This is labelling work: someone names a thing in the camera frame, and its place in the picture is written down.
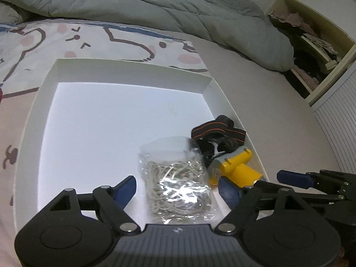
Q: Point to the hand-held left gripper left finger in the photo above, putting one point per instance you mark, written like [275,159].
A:
[126,189]

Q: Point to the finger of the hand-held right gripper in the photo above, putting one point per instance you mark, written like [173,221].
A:
[306,193]
[292,178]

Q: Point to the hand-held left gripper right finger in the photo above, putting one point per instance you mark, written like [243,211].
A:
[229,193]

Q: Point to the white cardboard box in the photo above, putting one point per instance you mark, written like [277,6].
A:
[111,111]

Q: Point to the white ribbed panel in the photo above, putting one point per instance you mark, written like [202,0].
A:
[339,116]

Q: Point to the beige bed sheet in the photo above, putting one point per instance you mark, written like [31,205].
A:
[264,103]

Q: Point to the dark clothes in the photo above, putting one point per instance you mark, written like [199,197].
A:
[306,58]

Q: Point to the folded light clothes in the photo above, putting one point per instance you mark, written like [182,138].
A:
[322,44]

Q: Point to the printed cartoon blanket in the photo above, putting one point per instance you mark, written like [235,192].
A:
[83,41]

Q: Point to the pink garment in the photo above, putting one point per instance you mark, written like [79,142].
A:
[294,21]

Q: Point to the open wooden cabinet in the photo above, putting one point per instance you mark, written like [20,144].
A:
[333,25]

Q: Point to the grey duvet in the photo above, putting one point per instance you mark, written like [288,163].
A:
[167,11]

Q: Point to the beige plush pillow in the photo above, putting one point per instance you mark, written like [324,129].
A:
[8,12]

